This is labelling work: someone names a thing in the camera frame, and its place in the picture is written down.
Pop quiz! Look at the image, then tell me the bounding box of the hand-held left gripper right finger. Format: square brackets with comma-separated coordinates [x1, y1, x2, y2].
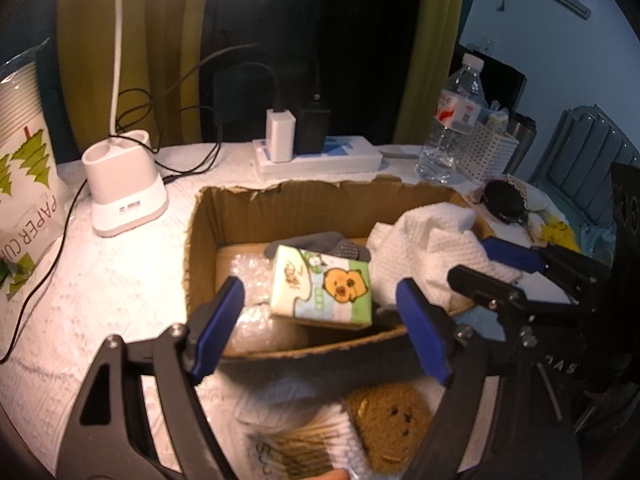
[395, 277, 583, 480]

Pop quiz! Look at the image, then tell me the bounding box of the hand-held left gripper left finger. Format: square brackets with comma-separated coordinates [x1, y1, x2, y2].
[55, 276, 247, 480]

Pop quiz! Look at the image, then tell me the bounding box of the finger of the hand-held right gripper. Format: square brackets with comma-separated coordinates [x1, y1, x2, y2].
[446, 266, 583, 322]
[481, 236, 612, 286]

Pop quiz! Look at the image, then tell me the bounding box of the clear bubble wrap bag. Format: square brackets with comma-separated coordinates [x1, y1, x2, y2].
[215, 255, 311, 354]

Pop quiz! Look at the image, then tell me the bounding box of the white embossed towel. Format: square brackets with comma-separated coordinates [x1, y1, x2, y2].
[367, 202, 523, 311]

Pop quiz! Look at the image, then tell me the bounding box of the brown cardboard box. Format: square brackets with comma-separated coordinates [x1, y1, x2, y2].
[184, 175, 496, 361]

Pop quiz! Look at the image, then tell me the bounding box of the cartoon printed tissue pack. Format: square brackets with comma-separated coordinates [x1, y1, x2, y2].
[269, 244, 374, 331]

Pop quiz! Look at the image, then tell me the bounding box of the grey dotted sock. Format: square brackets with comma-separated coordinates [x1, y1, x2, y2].
[272, 230, 373, 264]

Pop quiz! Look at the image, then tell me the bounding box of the yellow tissue pack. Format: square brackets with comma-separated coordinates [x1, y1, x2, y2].
[540, 220, 584, 254]

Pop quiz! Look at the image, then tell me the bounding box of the black round pouch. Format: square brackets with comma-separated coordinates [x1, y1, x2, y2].
[484, 180, 526, 224]

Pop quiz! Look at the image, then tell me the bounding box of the brown bear cookie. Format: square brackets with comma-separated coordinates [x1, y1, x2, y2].
[345, 382, 434, 474]

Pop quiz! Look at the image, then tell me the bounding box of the white perforated basket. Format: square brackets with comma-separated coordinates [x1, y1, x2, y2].
[457, 121, 521, 184]

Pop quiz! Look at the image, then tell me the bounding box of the stainless steel cup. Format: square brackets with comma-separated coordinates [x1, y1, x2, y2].
[505, 112, 536, 174]

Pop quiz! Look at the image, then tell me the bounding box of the grey padded headboard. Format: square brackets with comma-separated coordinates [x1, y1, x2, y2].
[530, 105, 640, 231]

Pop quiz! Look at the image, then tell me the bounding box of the striped clear plastic packet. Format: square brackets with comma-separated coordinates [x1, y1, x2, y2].
[235, 405, 362, 480]

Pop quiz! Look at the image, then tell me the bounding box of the clear plastic water bottle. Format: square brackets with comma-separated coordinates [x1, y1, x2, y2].
[416, 52, 489, 185]

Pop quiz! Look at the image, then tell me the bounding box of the white desk lamp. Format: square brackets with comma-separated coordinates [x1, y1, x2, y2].
[30, 0, 226, 239]

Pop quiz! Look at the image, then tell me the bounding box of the black computer monitor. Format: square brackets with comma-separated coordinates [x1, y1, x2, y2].
[480, 55, 529, 117]

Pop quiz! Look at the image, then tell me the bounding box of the white power strip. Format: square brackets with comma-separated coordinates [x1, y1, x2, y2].
[251, 136, 384, 176]

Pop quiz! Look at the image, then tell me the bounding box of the white charger plug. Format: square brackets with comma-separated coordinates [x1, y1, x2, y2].
[266, 108, 297, 163]

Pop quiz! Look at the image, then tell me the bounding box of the black charger plug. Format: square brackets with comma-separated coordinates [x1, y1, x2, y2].
[295, 107, 331, 155]

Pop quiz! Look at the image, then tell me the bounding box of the yellow curtain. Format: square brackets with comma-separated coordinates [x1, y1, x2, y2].
[392, 0, 469, 146]
[55, 0, 211, 166]

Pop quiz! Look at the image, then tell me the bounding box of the white paper cup pack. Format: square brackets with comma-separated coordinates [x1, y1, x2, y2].
[0, 37, 71, 307]

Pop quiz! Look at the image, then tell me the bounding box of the dark window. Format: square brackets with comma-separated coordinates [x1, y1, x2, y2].
[200, 0, 426, 147]

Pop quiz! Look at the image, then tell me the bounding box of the black lamp cable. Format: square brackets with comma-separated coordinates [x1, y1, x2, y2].
[0, 176, 89, 364]

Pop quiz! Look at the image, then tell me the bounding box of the black charger cable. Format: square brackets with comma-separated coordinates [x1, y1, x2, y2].
[115, 42, 282, 187]

